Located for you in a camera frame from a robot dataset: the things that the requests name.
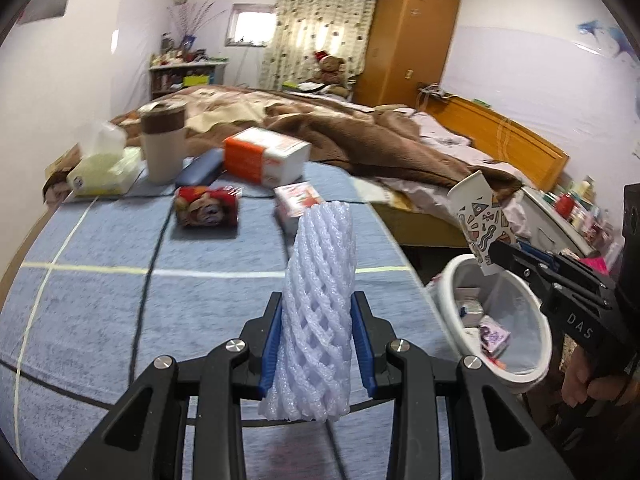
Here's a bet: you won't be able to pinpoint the patterned white paper cup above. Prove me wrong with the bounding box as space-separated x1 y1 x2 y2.
448 170 516 275

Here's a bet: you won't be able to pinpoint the purple carton box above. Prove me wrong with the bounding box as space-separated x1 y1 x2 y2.
480 321 511 356

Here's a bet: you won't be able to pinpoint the red white milk carton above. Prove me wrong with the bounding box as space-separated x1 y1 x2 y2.
274 182 323 221

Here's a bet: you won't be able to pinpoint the white trash bin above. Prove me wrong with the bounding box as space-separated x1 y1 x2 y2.
426 255 552 394

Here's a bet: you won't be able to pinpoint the person's right hand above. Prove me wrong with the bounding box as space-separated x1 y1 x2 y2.
561 347 626 408

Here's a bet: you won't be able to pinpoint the grey drawer cabinet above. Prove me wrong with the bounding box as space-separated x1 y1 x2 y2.
521 186 597 257

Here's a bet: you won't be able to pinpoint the pink bed sheet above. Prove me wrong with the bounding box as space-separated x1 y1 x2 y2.
372 108 532 238

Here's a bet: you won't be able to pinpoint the wooden bed headboard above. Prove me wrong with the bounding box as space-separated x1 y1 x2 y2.
420 96 570 192

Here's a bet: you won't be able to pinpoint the blue checked table cloth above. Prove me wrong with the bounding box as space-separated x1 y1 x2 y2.
1 162 454 479

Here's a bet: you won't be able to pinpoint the brown fleece blanket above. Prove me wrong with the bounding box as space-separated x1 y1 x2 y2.
109 84 524 196

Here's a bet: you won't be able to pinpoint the red cartoon drink can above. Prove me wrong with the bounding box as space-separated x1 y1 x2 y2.
174 185 242 229

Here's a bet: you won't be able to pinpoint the orange wooden wardrobe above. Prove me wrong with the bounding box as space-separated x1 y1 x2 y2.
352 0 461 106

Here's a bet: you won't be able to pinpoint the brown teddy bear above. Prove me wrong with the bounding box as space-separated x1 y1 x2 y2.
309 51 349 98

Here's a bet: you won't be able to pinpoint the yellow green tissue pack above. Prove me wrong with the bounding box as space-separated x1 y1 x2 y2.
66 122 143 196

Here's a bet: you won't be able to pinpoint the orange white tissue pack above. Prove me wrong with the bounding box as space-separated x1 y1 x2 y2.
222 127 311 188

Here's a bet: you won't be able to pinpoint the dark blue glasses case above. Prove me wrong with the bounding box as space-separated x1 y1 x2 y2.
175 148 224 188

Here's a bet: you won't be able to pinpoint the floral patterned curtain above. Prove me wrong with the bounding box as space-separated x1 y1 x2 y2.
258 0 376 90

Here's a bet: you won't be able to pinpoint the beige brown lidded tumbler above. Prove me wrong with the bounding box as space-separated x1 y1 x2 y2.
138 100 186 184

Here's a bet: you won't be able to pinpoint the small bright window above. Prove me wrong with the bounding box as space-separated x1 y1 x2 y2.
226 3 277 48

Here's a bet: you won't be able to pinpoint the cluttered grey shelf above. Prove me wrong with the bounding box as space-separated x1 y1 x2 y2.
149 56 229 100

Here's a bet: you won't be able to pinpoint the purple dried branches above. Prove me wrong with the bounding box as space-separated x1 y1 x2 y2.
167 0 229 51

